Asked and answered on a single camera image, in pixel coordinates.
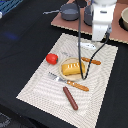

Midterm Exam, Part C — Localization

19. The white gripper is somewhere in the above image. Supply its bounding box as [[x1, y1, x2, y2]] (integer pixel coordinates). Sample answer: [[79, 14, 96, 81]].
[[92, 3, 115, 41]]

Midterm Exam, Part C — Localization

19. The yellow toy bread loaf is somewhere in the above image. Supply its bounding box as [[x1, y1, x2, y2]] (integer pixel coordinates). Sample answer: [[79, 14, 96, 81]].
[[62, 62, 85, 75]]

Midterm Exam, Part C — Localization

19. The red toy tomato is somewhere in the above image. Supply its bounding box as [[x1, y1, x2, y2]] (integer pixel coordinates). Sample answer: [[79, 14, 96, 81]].
[[46, 53, 58, 65]]

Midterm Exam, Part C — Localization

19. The brown toy sausage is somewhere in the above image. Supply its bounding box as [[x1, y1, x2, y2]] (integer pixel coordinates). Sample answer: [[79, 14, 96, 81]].
[[63, 86, 78, 110]]

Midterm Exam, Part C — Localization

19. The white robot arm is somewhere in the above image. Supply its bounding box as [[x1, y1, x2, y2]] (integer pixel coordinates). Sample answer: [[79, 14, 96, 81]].
[[84, 0, 117, 41]]

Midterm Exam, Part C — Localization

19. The large grey pot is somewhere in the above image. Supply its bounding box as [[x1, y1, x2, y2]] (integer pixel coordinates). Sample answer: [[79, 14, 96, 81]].
[[84, 6, 93, 26]]

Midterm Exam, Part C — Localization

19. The beige bowl on burner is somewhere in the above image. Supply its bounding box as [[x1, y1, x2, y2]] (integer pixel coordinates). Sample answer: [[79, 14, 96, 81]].
[[121, 7, 128, 30]]

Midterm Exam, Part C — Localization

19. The brown wooden tray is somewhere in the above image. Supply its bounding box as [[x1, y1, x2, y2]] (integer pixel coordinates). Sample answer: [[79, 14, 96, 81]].
[[51, 0, 128, 43]]

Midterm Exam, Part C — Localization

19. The small grey saucepan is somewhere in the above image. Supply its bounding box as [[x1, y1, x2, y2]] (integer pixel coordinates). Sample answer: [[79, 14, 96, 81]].
[[42, 2, 80, 22]]

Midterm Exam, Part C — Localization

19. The round beige plate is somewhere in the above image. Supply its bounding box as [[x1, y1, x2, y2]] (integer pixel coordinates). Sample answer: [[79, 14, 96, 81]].
[[59, 58, 87, 81]]

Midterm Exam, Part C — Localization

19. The woven beige placemat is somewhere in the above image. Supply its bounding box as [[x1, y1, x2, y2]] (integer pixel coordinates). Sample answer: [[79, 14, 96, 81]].
[[17, 34, 118, 128]]

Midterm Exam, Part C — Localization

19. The knife with wooden handle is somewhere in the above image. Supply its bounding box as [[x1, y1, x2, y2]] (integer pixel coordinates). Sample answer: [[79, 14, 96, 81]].
[[61, 52, 101, 65]]

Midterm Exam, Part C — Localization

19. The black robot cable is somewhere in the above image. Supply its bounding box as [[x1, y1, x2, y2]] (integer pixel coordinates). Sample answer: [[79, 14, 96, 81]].
[[74, 0, 112, 81]]

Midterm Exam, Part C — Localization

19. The fork with wooden handle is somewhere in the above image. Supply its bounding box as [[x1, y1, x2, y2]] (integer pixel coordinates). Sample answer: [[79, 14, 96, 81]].
[[48, 72, 89, 92]]

